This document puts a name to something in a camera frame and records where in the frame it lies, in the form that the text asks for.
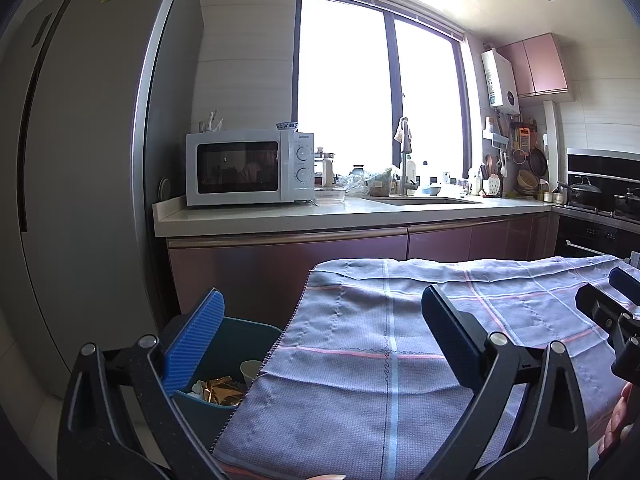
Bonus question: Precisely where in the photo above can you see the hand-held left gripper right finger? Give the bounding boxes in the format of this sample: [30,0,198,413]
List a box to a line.
[415,284,591,480]

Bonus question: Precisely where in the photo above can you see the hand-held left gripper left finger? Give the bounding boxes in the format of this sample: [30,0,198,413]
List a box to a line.
[56,287,228,480]

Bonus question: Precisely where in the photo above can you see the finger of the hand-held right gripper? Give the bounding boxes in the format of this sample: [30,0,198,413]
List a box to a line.
[608,266,640,307]
[574,283,629,335]

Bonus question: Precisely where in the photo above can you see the teal trash bin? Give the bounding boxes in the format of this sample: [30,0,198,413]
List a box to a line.
[172,316,285,454]

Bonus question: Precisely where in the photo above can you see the gold foil wrapper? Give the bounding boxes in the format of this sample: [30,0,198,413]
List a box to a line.
[205,374,246,406]

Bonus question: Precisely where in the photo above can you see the black built-in oven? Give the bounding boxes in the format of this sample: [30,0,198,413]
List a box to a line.
[555,215,640,267]

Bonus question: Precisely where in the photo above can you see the gas stove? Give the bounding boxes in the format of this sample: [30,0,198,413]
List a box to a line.
[550,202,640,231]

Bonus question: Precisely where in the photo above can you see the black lidded pot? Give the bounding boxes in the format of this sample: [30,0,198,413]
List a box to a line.
[557,175,601,207]
[613,187,640,214]

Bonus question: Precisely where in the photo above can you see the grey plaid tablecloth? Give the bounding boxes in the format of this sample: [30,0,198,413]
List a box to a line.
[212,255,640,480]

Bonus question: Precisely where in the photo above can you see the black range hood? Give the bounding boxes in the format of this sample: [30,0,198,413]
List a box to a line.
[566,147,640,189]

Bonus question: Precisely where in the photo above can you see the maroon kitchen counter cabinet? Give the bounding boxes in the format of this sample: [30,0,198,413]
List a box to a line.
[152,192,554,322]

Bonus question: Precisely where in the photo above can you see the steel kitchen sink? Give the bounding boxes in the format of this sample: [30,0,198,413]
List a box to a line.
[362,194,484,206]

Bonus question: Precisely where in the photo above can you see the white vertical pipe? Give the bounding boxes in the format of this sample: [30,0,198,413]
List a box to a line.
[542,99,561,192]

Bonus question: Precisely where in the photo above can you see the steel kitchen faucet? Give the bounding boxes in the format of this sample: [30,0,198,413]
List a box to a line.
[398,117,419,197]

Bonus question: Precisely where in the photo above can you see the clear plastic bags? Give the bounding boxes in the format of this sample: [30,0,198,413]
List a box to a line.
[344,167,396,196]

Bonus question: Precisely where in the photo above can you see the white microwave oven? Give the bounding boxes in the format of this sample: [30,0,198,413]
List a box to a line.
[185,128,317,208]

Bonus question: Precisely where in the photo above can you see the clear glass container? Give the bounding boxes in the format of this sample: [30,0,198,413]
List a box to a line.
[313,187,347,206]

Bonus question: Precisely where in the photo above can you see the hanging dish cloth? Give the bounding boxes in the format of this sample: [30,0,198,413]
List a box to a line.
[393,116,414,154]

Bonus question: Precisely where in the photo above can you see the glass kettle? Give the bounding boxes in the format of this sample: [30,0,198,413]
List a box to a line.
[314,146,337,189]

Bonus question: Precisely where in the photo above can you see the grey refrigerator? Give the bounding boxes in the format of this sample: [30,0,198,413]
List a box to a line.
[0,0,202,402]

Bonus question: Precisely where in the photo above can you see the white hook holder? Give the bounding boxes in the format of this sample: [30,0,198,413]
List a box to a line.
[199,108,225,134]

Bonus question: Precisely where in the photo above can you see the white water heater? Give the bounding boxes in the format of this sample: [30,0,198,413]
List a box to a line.
[481,49,521,115]

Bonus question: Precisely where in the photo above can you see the dark framed window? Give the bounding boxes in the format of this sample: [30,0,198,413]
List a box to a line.
[292,0,474,187]

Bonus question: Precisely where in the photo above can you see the pink wall cabinet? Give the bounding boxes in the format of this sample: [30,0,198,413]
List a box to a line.
[497,33,570,99]

